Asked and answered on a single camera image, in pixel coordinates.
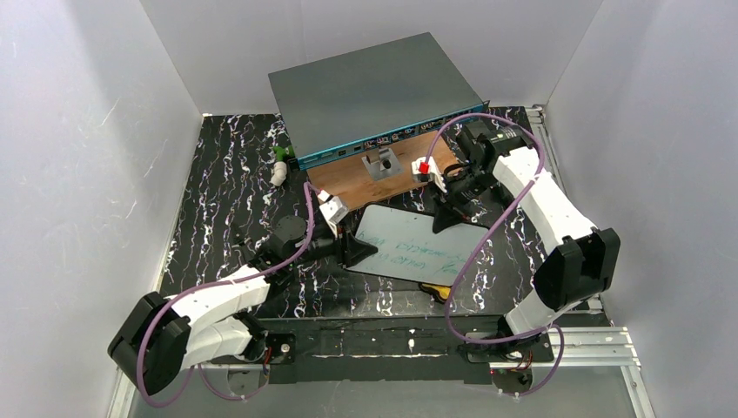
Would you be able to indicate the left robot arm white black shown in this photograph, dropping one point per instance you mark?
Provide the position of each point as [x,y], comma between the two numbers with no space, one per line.
[163,336]

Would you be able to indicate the green white plastic toy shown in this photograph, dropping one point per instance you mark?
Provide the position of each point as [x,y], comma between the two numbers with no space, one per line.
[280,166]

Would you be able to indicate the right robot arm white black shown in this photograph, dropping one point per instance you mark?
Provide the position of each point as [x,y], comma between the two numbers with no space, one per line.
[581,257]

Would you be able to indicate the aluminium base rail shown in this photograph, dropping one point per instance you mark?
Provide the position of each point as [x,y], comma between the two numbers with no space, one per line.
[595,373]

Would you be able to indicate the small whiteboard black frame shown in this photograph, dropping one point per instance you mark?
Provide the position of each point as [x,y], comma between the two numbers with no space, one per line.
[408,249]

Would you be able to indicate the grey teal network switch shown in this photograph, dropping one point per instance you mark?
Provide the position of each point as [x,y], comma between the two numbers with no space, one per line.
[340,106]

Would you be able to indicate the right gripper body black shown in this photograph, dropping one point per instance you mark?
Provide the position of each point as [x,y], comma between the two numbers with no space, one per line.
[452,202]

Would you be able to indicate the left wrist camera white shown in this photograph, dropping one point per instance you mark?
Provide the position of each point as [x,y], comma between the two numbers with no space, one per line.
[332,208]

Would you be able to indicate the yellow black whiteboard eraser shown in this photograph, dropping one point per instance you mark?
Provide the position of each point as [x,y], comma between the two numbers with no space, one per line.
[439,293]

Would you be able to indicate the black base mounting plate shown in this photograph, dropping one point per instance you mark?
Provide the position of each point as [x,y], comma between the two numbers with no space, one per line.
[411,348]

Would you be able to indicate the wooden board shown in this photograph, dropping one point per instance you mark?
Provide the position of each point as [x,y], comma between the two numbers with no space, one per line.
[350,180]

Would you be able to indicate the silver metal bracket mount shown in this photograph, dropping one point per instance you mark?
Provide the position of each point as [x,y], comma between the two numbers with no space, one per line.
[382,163]

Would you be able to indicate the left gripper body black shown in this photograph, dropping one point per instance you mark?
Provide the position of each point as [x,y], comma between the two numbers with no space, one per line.
[344,249]

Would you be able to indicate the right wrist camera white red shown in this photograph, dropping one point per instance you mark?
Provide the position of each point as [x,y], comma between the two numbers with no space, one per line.
[425,170]

